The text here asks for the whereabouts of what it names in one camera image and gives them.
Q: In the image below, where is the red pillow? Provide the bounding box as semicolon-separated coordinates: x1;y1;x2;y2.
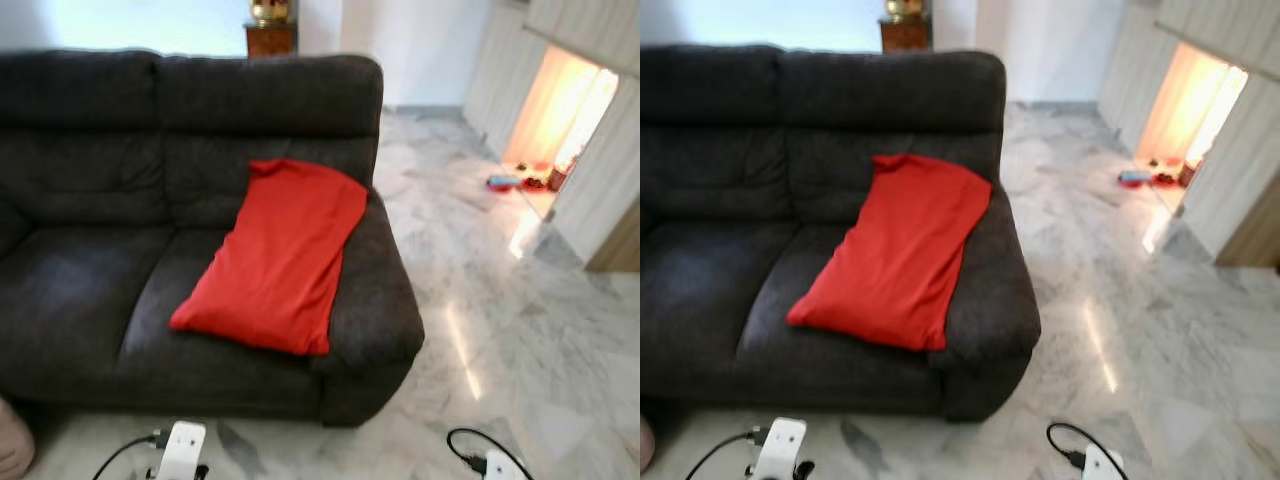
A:
168;158;369;357
785;152;993;353

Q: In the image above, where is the dark brown fabric sofa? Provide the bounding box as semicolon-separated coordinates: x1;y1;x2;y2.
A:
0;48;426;429
640;43;1042;423

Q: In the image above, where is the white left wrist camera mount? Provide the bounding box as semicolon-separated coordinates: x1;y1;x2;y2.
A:
752;417;807;480
157;421;207;480

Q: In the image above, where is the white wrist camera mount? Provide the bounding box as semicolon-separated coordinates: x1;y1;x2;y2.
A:
752;417;807;480
1083;445;1128;480
483;449;529;480
157;421;207;480

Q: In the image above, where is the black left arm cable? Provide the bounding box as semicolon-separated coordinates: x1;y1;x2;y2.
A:
92;430;171;480
684;428;769;480

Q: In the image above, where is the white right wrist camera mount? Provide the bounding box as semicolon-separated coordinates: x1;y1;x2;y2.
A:
483;449;529;480
1083;445;1128;480

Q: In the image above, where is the beige wall cabinet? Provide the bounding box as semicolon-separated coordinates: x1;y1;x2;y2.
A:
1180;65;1280;269
550;70;641;273

